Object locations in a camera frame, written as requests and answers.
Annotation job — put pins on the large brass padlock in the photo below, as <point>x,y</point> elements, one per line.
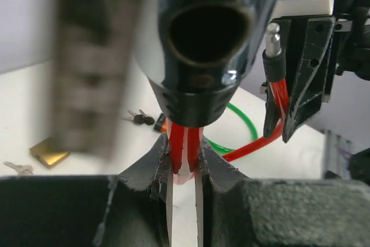
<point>47,153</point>

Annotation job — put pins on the orange black padlock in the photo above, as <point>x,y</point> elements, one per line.
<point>160,124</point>

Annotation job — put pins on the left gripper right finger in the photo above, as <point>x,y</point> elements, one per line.
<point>234,210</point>

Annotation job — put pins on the green cable lock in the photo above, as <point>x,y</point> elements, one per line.
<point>232,131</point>

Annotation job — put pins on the black head key bunch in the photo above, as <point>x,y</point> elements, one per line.
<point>139,118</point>

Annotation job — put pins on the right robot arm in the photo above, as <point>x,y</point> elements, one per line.
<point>347,111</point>

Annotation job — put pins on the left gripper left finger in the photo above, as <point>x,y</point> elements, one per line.
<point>126,209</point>

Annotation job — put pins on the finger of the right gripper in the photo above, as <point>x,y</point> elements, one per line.
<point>308,43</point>
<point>275,71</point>

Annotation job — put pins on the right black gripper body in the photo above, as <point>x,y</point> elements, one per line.
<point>342,27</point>

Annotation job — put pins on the red lock keys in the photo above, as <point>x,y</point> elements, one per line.
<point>92,53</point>

